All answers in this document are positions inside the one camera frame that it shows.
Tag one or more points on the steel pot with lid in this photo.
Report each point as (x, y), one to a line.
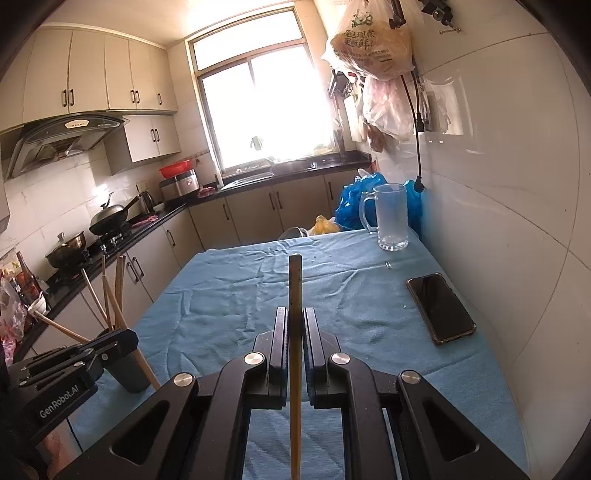
(67, 251)

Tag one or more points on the gas stove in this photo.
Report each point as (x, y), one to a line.
(101, 242)

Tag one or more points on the blue towel cloth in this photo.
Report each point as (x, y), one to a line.
(351, 314)

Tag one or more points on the red plastic basin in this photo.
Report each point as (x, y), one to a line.
(176, 169)

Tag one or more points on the cream lower kitchen cabinets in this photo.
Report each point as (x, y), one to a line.
(258, 210)

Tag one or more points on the steel kettle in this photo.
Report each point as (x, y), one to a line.
(147, 202)

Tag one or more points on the hanging pinkish plastic bag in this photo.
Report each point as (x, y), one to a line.
(388, 110)

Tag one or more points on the sauce bottles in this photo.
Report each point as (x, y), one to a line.
(23, 281)

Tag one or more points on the steel kitchen sink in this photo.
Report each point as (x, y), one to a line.
(272, 168)

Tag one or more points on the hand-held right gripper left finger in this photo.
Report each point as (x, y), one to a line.
(282, 350)

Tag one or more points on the red patterned plastic bag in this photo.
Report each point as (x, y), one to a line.
(9, 318)

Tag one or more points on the black range hood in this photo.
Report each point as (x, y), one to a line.
(64, 136)

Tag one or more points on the cream kitchen cabinets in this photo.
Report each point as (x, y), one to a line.
(258, 210)
(92, 74)

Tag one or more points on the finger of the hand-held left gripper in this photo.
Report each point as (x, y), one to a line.
(113, 339)
(117, 357)

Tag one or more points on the black smartphone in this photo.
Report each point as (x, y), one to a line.
(441, 307)

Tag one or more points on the black wall clamp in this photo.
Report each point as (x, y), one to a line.
(438, 11)

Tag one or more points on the black chopstick holder cup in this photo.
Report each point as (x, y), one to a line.
(131, 374)

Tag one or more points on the hanging bag of bread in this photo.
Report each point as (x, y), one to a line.
(369, 46)

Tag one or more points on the clear glass mug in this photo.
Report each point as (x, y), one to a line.
(392, 217)

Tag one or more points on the kitchen window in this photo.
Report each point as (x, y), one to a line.
(258, 92)

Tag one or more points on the wooden chopstick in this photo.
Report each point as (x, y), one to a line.
(123, 286)
(94, 300)
(150, 374)
(295, 300)
(60, 327)
(116, 290)

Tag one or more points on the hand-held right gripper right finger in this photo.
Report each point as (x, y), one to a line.
(308, 350)

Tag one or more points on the black kitchen countertop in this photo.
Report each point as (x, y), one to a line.
(171, 213)

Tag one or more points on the steel bowl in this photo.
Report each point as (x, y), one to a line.
(294, 233)

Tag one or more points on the white bowl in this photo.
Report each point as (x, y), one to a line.
(38, 305)

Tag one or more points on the cream upper kitchen cabinets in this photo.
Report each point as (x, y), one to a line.
(92, 74)

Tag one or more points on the silver rice cooker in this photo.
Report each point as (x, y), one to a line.
(181, 188)

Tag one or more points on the yellow plastic bag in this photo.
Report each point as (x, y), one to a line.
(327, 226)

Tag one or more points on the blue plastic bag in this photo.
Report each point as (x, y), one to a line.
(351, 203)

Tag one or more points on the black wok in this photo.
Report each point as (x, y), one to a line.
(111, 217)

